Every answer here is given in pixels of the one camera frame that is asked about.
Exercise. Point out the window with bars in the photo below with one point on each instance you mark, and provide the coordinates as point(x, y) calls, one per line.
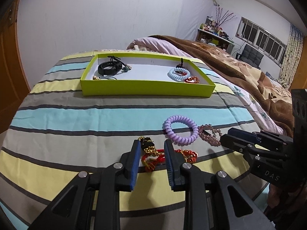
point(262, 40)

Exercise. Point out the patterned curtain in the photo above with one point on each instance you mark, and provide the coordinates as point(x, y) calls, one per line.
point(292, 57)

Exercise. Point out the person right hand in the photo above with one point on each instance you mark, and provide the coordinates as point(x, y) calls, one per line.
point(275, 196)

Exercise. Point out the striped blanket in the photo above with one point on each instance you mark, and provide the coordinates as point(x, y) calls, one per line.
point(57, 132)

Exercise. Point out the brown floral fleece blanket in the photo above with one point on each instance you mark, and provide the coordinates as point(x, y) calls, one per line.
point(275, 100)

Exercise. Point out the dark beaded bracelet black loop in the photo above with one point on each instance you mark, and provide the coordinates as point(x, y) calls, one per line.
point(181, 64)

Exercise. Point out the green shallow cardboard box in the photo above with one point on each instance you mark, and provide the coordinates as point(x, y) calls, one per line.
point(145, 73)

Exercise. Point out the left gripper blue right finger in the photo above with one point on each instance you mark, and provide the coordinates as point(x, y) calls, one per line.
point(174, 160)

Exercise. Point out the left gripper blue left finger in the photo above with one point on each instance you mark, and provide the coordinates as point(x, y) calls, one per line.
point(130, 161)

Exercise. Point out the orange wooden door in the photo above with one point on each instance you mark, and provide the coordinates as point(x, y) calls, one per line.
point(14, 85)

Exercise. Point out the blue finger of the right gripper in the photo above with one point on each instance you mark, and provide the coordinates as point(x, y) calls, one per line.
point(237, 144)
point(243, 137)

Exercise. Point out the black smart wristband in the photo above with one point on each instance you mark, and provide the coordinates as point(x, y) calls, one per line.
point(109, 68)

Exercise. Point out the purple branch decoration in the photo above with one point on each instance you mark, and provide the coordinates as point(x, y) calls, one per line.
point(223, 16)

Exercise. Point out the black chair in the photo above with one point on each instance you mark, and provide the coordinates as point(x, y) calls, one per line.
point(250, 56)

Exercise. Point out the cluttered desk shelf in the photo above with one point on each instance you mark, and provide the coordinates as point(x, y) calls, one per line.
point(210, 34)

